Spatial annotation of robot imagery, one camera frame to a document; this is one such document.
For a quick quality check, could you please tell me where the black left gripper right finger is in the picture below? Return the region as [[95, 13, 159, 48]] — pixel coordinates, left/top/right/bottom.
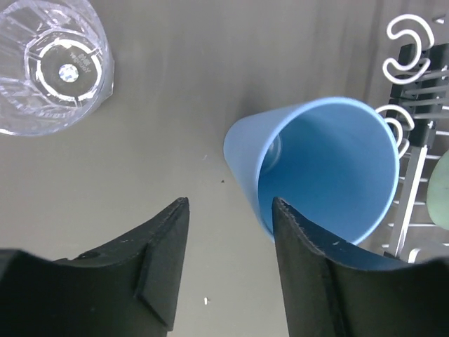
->
[[272, 197, 448, 336]]

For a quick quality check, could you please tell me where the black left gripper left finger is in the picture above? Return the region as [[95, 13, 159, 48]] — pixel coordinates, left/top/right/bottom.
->
[[1, 197, 189, 336]]

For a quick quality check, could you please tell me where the blue plastic cup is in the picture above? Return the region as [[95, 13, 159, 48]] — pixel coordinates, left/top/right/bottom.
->
[[223, 97, 399, 249]]

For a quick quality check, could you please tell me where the green ceramic mug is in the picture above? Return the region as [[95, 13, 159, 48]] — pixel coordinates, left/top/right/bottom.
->
[[426, 152, 449, 230]]

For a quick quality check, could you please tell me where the large clear plastic cup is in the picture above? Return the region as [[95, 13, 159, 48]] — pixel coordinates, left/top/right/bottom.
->
[[1, 1, 114, 137]]

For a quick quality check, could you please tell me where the silver wire dish rack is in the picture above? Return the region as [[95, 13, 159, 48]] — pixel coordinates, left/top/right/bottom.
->
[[376, 13, 448, 263]]

